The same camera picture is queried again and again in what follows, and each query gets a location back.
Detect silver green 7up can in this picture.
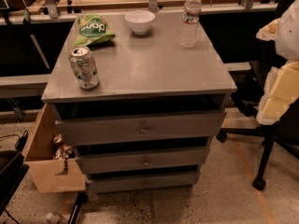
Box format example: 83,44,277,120
69,46,100,90

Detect grey drawer cabinet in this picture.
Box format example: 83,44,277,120
42,12,235,186

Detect grey drawer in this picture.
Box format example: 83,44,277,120
56,112,225,146
76,147,210,175
88,171,200,193

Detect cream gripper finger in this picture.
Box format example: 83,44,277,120
256,19,279,41
256,62,299,125

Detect white bowl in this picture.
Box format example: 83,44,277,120
125,10,155,35

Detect wooden box on floor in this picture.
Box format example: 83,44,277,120
22,105,85,193

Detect grey metal bench rail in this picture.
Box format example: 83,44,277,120
0,74,50,98

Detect black case on floor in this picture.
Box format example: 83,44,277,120
0,150,29,216

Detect green chip bag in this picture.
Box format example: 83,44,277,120
75,15,115,47

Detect top grey drawer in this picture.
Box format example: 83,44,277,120
56,112,225,146

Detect bottom grey drawer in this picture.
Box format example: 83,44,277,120
88,171,200,193

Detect middle grey drawer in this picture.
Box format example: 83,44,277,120
76,147,210,175

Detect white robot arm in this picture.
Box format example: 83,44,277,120
256,0,299,125

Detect black office chair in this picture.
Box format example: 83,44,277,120
217,63,299,190

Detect clear plastic water bottle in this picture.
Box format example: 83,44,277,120
180,0,202,48

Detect snack packets in box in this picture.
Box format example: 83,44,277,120
53,135,75,160

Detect black power adapter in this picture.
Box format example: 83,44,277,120
15,131,28,152

